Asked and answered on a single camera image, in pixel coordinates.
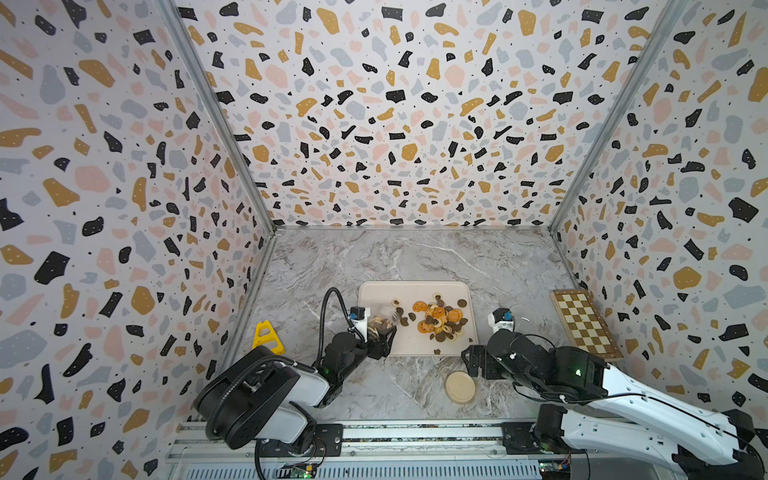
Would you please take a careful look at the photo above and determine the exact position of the jar with beige lid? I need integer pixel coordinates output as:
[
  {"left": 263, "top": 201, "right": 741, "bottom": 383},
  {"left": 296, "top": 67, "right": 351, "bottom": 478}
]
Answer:
[{"left": 367, "top": 305, "right": 402, "bottom": 339}]

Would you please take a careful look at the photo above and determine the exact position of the round beige jar lid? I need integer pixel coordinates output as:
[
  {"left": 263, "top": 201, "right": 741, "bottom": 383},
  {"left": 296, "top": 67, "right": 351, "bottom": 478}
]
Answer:
[{"left": 444, "top": 371, "right": 476, "bottom": 404}]

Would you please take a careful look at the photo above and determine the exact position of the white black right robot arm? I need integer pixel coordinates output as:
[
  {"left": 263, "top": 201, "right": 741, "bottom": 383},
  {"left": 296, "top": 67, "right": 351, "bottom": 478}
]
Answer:
[{"left": 461, "top": 329, "right": 765, "bottom": 479}]

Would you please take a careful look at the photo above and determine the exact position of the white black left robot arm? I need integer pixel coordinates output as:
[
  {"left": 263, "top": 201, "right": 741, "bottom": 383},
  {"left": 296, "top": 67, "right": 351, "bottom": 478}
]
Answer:
[{"left": 193, "top": 317, "right": 397, "bottom": 456}]

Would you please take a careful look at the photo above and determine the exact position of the pile of poured cookies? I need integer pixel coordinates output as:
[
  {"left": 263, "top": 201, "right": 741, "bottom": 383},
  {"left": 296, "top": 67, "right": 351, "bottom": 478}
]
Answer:
[{"left": 402, "top": 293, "right": 470, "bottom": 342}]

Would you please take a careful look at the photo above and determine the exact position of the cream rectangular tray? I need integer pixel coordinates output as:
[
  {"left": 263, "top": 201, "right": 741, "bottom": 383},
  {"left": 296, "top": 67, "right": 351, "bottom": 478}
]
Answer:
[{"left": 358, "top": 281, "right": 479, "bottom": 356}]

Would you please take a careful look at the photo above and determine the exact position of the wooden chessboard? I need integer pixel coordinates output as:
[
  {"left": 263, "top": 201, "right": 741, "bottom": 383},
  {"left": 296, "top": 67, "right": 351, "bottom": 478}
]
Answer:
[{"left": 550, "top": 289, "right": 623, "bottom": 362}]

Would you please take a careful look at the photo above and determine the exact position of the yellow triangular toy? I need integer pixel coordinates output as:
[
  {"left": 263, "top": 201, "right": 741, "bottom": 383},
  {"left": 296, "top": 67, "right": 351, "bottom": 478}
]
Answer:
[{"left": 252, "top": 320, "right": 286, "bottom": 355}]

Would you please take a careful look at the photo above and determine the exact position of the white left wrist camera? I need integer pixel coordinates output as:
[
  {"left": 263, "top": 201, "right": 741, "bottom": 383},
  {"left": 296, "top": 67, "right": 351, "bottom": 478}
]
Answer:
[{"left": 349, "top": 306, "right": 370, "bottom": 343}]

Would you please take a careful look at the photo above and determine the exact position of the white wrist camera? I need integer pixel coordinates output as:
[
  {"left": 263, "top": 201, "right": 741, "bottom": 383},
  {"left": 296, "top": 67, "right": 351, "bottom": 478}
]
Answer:
[
  {"left": 349, "top": 306, "right": 370, "bottom": 343},
  {"left": 488, "top": 307, "right": 515, "bottom": 333}
]

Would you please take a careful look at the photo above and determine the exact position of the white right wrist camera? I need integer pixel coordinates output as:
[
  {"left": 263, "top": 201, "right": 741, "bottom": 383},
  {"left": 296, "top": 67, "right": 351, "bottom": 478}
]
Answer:
[{"left": 488, "top": 307, "right": 515, "bottom": 333}]

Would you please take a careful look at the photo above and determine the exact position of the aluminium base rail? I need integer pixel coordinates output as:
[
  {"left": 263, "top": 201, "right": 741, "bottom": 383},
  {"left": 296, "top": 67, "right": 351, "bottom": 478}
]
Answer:
[{"left": 165, "top": 420, "right": 666, "bottom": 479}]

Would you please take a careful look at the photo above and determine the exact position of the black corrugated cable conduit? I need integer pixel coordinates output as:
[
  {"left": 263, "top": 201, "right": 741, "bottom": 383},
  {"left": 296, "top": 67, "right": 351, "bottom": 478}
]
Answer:
[{"left": 193, "top": 286, "right": 355, "bottom": 433}]

